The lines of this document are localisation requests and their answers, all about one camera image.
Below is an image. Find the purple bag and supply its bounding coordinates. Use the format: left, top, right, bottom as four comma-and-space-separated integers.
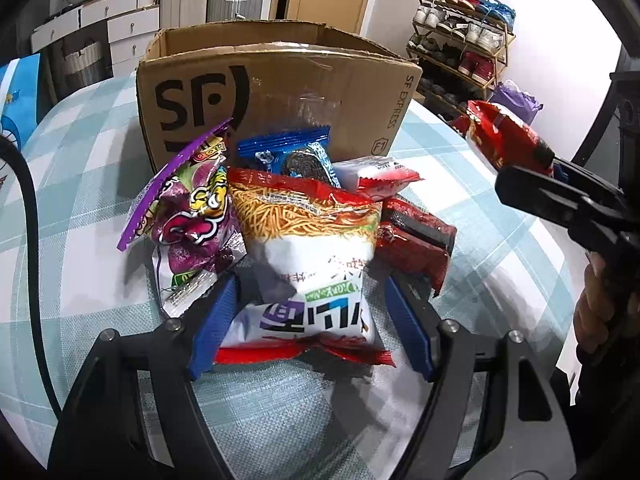
487, 79, 543, 126

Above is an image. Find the purple snack packet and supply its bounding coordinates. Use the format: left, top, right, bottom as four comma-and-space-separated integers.
117, 119, 249, 320

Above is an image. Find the shoe rack with shoes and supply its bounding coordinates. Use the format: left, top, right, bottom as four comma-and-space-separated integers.
412, 0, 516, 106

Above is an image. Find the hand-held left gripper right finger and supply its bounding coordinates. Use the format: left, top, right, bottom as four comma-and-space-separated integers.
384, 275, 579, 480

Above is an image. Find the red and white snack packet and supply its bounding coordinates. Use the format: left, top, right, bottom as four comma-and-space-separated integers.
332, 156, 421, 201

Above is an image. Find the person's right hand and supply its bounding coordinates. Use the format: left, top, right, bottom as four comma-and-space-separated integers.
572, 255, 620, 357

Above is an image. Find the woven basket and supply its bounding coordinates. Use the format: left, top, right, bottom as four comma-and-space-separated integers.
62, 40, 106, 91

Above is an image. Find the black cable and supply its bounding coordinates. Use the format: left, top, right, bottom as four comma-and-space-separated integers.
0, 137, 63, 413

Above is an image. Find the dark red snack packet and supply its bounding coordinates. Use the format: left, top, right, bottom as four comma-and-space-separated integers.
381, 198, 457, 256
375, 225, 451, 297

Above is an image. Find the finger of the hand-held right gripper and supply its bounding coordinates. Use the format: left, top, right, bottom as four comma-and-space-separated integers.
494, 164, 601, 233
542, 152, 626, 196

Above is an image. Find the wooden shoe rack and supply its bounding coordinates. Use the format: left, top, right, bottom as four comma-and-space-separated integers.
406, 0, 517, 106

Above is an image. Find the white noodle snack packet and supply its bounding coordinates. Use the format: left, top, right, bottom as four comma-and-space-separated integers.
214, 167, 396, 367

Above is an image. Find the beige suitcase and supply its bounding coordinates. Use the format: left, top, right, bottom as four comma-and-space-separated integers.
160, 0, 210, 28

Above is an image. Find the person's right forearm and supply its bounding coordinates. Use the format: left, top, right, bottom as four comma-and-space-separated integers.
570, 350, 640, 480

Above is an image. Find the blue cookie packet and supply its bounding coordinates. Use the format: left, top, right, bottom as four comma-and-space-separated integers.
236, 127, 343, 191

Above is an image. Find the blue cartoon bag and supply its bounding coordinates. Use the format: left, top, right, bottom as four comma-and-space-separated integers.
0, 52, 48, 196

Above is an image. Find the white drawer cabinet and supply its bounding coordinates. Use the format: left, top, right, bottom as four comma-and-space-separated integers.
31, 0, 161, 78

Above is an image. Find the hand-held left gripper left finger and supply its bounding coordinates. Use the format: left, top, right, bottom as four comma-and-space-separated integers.
47, 275, 242, 480

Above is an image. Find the brown cardboard box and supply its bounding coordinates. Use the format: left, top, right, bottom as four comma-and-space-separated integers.
136, 21, 423, 173

